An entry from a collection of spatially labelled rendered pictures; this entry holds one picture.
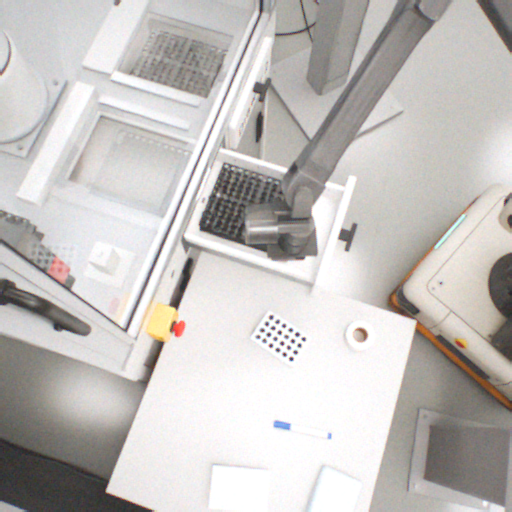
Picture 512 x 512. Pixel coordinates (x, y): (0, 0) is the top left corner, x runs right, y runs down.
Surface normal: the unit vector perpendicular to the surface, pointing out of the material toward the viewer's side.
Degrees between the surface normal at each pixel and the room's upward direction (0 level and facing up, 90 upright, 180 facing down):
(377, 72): 43
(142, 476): 0
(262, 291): 0
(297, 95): 5
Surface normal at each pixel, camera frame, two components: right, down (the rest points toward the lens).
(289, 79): -0.06, -0.26
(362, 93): 0.04, 0.44
